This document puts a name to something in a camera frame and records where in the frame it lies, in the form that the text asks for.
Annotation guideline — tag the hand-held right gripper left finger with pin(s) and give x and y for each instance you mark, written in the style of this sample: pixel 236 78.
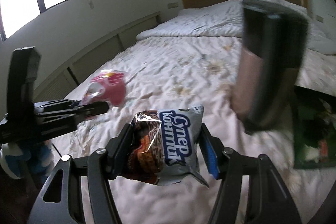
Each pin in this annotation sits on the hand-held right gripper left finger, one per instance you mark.
pixel 119 153

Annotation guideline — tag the silver blue snack packet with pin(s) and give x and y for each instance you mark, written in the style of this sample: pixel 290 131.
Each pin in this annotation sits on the silver blue snack packet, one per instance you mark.
pixel 168 140

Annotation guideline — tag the pink cartoon snack packet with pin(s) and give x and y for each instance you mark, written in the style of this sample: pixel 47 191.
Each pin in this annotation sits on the pink cartoon snack packet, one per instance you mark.
pixel 107 87

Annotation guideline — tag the white quilted duvet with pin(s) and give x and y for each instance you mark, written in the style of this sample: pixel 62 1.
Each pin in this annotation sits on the white quilted duvet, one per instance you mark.
pixel 223 22

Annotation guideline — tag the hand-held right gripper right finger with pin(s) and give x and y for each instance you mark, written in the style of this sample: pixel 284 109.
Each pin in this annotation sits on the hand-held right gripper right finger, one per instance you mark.
pixel 211 158

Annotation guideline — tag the person's left hand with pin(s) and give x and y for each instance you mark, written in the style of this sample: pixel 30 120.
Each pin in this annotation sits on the person's left hand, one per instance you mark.
pixel 39 159

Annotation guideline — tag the green box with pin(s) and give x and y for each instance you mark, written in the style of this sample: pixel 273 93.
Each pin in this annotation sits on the green box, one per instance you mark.
pixel 315 134

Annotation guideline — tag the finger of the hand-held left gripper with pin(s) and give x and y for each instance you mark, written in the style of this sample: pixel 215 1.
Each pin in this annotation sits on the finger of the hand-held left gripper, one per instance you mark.
pixel 89 108
pixel 60 127

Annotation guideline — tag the beige radiator cover cabinet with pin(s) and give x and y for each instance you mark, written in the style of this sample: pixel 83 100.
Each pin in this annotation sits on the beige radiator cover cabinet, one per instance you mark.
pixel 105 48

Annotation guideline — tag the beige wall socket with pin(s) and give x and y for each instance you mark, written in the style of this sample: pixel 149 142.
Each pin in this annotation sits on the beige wall socket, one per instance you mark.
pixel 173 5

